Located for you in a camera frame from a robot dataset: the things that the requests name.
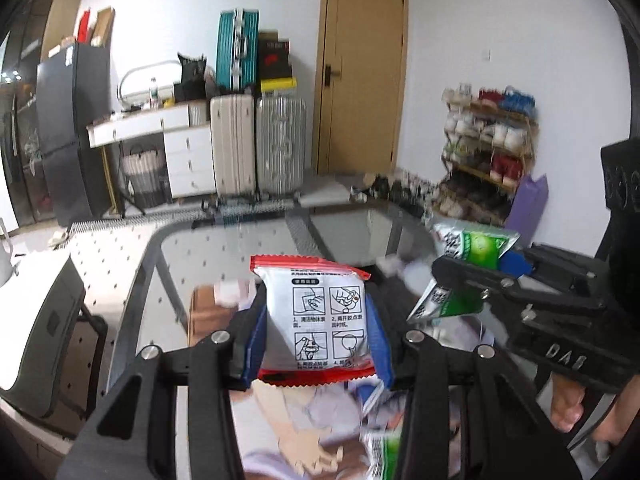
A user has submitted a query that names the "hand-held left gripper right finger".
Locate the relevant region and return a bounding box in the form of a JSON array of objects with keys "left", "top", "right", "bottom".
[{"left": 366, "top": 294, "right": 577, "bottom": 480}]

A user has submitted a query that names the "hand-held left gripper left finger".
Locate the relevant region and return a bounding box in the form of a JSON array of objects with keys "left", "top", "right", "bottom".
[{"left": 57, "top": 284, "right": 269, "bottom": 480}]

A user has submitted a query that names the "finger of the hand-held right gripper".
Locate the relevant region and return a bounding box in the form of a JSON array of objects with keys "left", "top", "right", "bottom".
[
  {"left": 431, "top": 257, "right": 608, "bottom": 332},
  {"left": 499, "top": 243, "right": 599, "bottom": 282}
]

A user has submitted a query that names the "green and white packet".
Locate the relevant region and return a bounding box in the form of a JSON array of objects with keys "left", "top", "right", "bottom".
[
  {"left": 362, "top": 429, "right": 406, "bottom": 480},
  {"left": 407, "top": 220, "right": 522, "bottom": 324}
]

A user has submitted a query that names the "red and white packet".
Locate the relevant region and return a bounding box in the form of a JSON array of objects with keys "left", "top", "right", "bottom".
[{"left": 249, "top": 254, "right": 377, "bottom": 387}]

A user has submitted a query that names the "person's right hand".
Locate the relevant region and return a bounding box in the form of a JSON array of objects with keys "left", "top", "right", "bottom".
[{"left": 551, "top": 375, "right": 639, "bottom": 442}]

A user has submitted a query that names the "brown cardboard box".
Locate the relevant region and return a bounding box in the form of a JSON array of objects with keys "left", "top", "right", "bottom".
[{"left": 188, "top": 284, "right": 256, "bottom": 349}]

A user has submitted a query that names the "wooden shoe rack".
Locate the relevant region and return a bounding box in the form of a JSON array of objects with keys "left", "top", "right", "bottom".
[{"left": 432, "top": 84, "right": 541, "bottom": 226}]

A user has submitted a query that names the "row of shoes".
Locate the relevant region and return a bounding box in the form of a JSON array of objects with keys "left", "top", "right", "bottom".
[{"left": 349, "top": 169, "right": 441, "bottom": 206}]

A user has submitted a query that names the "white desk with drawers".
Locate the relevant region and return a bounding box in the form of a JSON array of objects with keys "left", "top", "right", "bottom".
[{"left": 87, "top": 102, "right": 217, "bottom": 200}]

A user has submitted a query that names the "beige suitcase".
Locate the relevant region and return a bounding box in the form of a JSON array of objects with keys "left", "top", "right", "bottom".
[{"left": 209, "top": 93, "right": 257, "bottom": 199}]

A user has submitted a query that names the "striped laundry basket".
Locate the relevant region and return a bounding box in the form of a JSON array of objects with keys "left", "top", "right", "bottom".
[{"left": 121, "top": 142, "right": 171, "bottom": 209}]

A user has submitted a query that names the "silver suitcase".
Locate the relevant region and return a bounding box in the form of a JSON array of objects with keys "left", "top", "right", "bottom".
[{"left": 255, "top": 92, "right": 307, "bottom": 199}]

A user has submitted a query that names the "wooden door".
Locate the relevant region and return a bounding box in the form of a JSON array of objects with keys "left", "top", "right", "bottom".
[{"left": 313, "top": 0, "right": 409, "bottom": 179}]

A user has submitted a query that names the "black bag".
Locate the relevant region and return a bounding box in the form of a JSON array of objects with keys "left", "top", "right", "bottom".
[{"left": 173, "top": 52, "right": 209, "bottom": 103}]

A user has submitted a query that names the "dark grey refrigerator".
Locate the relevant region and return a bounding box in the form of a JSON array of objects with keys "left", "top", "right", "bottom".
[{"left": 35, "top": 42, "right": 114, "bottom": 229}]

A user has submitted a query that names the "black box with red print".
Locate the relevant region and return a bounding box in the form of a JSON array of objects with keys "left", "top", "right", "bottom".
[{"left": 257, "top": 31, "right": 297, "bottom": 94}]

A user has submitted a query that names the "teal suitcase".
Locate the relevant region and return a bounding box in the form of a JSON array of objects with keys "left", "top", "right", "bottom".
[{"left": 215, "top": 8, "right": 261, "bottom": 95}]

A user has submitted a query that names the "dark glass cabinet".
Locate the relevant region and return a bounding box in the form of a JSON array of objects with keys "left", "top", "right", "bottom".
[{"left": 0, "top": 30, "right": 56, "bottom": 231}]

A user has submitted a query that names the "small cardboard box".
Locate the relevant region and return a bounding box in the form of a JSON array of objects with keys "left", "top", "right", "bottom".
[{"left": 92, "top": 7, "right": 116, "bottom": 49}]

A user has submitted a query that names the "tall cardboard box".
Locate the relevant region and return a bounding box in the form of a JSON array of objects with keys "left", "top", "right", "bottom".
[{"left": 39, "top": 0, "right": 85, "bottom": 61}]

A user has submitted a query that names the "white metal frame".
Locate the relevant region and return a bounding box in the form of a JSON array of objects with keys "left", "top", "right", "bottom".
[{"left": 117, "top": 59, "right": 184, "bottom": 106}]

